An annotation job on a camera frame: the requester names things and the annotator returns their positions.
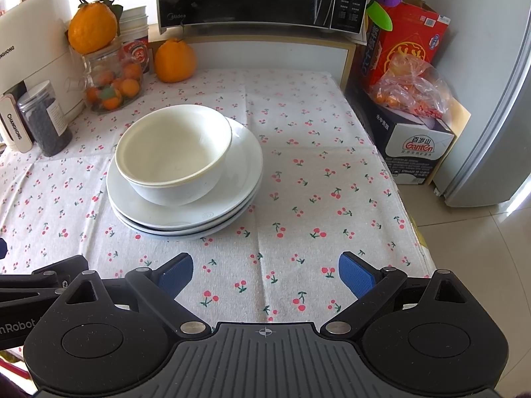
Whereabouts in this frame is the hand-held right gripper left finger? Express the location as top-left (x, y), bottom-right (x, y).
top-left (62, 252), bottom-right (208, 336)

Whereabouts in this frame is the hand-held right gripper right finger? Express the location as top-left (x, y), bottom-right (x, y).
top-left (319, 251), bottom-right (476, 336)

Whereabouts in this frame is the white bowl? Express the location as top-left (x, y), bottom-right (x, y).
top-left (115, 105), bottom-right (233, 207)

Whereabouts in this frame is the white plate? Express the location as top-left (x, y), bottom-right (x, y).
top-left (107, 118), bottom-right (264, 218)

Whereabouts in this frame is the clear jar with dark contents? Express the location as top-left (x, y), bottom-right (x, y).
top-left (17, 80), bottom-right (74, 157)

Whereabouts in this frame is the water bottle carton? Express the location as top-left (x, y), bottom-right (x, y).
top-left (348, 87), bottom-right (457, 185)

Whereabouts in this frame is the cherry print tablecloth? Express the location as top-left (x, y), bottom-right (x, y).
top-left (0, 68), bottom-right (436, 357)

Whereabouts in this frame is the cardboard sheet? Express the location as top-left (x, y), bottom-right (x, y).
top-left (450, 95), bottom-right (471, 137)

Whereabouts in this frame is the glass jar of small oranges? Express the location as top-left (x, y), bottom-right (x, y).
top-left (82, 37), bottom-right (144, 116)

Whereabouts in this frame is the plastic bag of oranges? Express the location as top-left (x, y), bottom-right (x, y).
top-left (369, 52), bottom-right (457, 127)

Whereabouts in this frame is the white refrigerator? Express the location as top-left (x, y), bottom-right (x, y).
top-left (435, 0), bottom-right (531, 208)

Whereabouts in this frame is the white air fryer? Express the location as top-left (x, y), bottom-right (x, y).
top-left (0, 0), bottom-right (90, 152)

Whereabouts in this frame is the large orange with leaves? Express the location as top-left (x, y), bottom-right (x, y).
top-left (67, 0), bottom-right (124, 55)

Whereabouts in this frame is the large red gift box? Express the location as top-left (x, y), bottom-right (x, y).
top-left (361, 2), bottom-right (451, 92)

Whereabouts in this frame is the stack of paper cups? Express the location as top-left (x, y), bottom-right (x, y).
top-left (117, 5), bottom-right (151, 75)

